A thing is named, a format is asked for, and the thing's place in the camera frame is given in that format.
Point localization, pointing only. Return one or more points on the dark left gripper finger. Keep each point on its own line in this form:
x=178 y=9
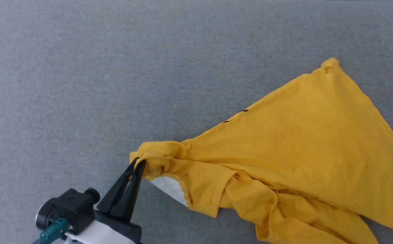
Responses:
x=116 y=193
x=128 y=203

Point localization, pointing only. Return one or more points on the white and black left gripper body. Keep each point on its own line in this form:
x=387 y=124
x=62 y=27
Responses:
x=115 y=230

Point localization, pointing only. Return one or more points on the yellow t-shirt with white print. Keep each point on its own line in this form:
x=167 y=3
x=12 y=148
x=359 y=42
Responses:
x=301 y=152

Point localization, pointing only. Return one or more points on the black round left gripper motor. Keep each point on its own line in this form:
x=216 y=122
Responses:
x=42 y=215

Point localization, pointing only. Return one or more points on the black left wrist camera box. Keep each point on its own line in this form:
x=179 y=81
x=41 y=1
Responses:
x=72 y=206

